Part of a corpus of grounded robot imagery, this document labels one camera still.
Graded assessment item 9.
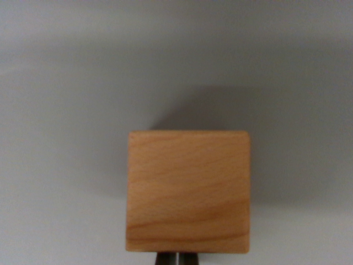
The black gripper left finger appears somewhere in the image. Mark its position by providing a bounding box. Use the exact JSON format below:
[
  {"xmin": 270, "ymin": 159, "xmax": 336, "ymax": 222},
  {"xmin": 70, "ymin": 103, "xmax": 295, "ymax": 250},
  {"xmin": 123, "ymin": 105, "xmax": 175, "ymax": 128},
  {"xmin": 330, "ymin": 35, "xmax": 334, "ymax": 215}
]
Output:
[{"xmin": 155, "ymin": 251, "xmax": 178, "ymax": 265}]

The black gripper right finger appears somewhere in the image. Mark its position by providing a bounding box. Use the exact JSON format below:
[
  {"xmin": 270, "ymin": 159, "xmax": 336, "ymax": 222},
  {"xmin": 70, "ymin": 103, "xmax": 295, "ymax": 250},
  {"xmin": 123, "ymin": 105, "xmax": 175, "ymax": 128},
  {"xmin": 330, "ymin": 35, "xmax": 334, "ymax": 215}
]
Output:
[{"xmin": 178, "ymin": 252, "xmax": 200, "ymax": 265}]

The wooden cube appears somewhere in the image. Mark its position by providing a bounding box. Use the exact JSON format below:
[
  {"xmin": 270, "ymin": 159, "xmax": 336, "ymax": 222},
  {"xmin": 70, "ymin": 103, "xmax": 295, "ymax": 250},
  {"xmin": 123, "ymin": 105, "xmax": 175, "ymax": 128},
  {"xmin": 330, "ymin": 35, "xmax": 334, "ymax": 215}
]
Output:
[{"xmin": 125, "ymin": 130, "xmax": 252, "ymax": 254}]

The grey plastic tray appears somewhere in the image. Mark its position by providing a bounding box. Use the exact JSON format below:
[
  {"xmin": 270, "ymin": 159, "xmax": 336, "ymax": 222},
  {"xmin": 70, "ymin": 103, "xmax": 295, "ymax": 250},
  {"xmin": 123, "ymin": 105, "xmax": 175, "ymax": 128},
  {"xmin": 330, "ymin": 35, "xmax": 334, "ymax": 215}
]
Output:
[{"xmin": 0, "ymin": 0, "xmax": 353, "ymax": 265}]

